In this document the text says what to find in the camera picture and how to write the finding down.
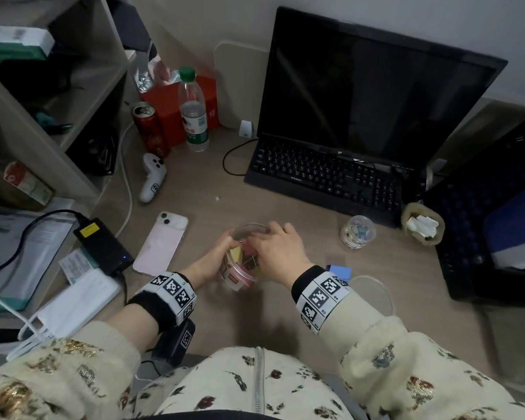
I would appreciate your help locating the clear round lid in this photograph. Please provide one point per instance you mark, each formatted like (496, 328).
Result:
(374, 297)

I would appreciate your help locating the green and white box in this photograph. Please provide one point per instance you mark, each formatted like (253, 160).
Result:
(13, 41)

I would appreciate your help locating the beige board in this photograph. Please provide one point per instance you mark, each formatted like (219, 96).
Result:
(240, 83)

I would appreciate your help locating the black keyboard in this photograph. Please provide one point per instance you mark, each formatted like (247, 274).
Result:
(328, 179)

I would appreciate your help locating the beige wooden shelf unit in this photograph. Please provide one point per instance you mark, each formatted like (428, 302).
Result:
(48, 104)

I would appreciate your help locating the person's left hand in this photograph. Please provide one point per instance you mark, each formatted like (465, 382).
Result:
(203, 266)

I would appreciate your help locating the blue and white box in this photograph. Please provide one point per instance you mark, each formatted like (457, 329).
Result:
(516, 231)

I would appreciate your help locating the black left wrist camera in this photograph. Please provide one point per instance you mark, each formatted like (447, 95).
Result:
(177, 345)

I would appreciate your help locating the crumpled clear wrapper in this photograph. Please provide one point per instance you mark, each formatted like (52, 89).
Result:
(144, 80)

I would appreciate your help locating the blue sticky note pad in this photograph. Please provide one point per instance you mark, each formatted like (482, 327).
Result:
(340, 274)

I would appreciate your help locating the marker-printed left wrist band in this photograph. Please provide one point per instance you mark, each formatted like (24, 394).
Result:
(168, 299)

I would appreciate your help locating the person's right forearm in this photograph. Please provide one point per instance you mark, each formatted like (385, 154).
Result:
(376, 345)

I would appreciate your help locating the wooden cup with white pieces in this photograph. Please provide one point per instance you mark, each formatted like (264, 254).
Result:
(422, 225)

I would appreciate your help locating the stack of white face masks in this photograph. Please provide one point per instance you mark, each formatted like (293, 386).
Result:
(65, 310)

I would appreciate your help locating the pink smartphone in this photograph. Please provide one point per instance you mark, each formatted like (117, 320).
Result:
(162, 249)

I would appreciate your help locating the black power adapter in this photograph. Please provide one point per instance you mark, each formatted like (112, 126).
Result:
(103, 247)

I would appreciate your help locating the red drink can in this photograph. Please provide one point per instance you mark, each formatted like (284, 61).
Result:
(151, 131)

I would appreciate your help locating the clear bag of documents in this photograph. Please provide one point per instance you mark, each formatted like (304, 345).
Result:
(22, 253)

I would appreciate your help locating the white game controller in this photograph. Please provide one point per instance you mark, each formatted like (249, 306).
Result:
(152, 177)

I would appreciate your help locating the black plastic crate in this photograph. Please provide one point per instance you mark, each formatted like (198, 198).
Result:
(485, 223)

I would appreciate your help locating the clear water bottle green cap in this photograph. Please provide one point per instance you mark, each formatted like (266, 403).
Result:
(193, 113)

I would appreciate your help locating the person's right fingers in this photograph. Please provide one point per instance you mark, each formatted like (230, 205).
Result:
(276, 230)

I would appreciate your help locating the person's floral cream clothing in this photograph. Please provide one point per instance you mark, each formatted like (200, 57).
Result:
(245, 384)

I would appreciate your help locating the small clear jar of clips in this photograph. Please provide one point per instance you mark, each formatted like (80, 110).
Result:
(358, 232)

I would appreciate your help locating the person's left forearm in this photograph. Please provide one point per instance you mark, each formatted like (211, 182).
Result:
(127, 336)

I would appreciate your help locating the red-labelled carton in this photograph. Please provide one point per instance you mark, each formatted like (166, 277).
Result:
(24, 183)

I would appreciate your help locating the person's right hand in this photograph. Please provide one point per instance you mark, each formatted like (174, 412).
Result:
(278, 255)

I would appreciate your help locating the black computer monitor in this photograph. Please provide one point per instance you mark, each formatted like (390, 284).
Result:
(372, 91)

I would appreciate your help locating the white plug adapter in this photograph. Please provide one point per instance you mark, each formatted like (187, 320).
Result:
(246, 129)

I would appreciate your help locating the clear plastic jar of clips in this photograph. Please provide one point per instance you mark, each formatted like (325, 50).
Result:
(245, 258)

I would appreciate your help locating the marker-printed right wrist band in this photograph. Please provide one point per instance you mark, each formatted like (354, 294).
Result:
(321, 297)

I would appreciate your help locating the red tissue box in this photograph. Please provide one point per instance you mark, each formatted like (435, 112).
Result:
(166, 104)

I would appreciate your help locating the person's left thumb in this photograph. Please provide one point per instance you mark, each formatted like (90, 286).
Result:
(225, 243)

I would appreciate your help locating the marker-printed wrist band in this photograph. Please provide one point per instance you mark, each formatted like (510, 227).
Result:
(321, 297)
(168, 299)

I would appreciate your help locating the white paper slip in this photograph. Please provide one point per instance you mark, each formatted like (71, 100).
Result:
(76, 266)

